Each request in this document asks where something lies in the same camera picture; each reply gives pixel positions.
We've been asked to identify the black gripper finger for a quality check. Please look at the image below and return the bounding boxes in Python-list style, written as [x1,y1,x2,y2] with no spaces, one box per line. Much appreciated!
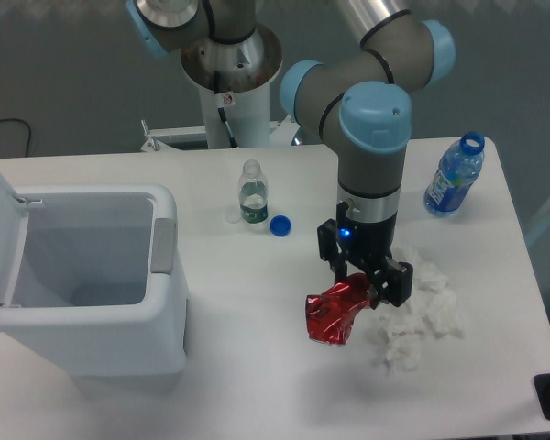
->
[368,257,413,309]
[317,219,347,281]

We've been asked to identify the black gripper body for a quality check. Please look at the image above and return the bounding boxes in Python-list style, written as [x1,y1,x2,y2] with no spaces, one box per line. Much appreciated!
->
[334,202,397,276]

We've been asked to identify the crushed red can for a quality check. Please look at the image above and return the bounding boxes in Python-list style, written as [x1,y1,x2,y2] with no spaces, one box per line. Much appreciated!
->
[305,273,371,346]

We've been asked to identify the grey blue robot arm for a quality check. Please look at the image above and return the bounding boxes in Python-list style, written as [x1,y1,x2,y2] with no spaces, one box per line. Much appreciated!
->
[126,1,456,306]

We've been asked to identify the white trash can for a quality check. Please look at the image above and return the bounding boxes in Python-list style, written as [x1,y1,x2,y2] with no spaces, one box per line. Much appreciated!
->
[0,173,189,377]

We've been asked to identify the blue bottle cap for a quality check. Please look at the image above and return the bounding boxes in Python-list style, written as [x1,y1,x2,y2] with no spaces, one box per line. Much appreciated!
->
[269,214,292,237]

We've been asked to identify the crumpled white tissue pile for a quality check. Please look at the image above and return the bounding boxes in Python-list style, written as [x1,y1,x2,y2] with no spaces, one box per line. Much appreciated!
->
[368,242,466,376]

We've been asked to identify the clear empty plastic bottle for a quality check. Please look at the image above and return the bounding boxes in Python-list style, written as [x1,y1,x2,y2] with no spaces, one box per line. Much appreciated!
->
[237,159,269,230]

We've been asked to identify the blue plastic bottle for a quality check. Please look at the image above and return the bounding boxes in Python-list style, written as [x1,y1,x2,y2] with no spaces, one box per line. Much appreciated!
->
[423,131,485,217]

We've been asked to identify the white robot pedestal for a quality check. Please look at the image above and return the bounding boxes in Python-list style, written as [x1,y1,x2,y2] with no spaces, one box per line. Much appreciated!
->
[181,24,282,149]

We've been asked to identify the white metal frame base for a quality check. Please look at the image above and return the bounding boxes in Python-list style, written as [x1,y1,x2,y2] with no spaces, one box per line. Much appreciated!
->
[140,115,306,153]

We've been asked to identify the black cable on floor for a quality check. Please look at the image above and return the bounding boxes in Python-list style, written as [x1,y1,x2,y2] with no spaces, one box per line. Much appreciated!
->
[0,117,32,159]

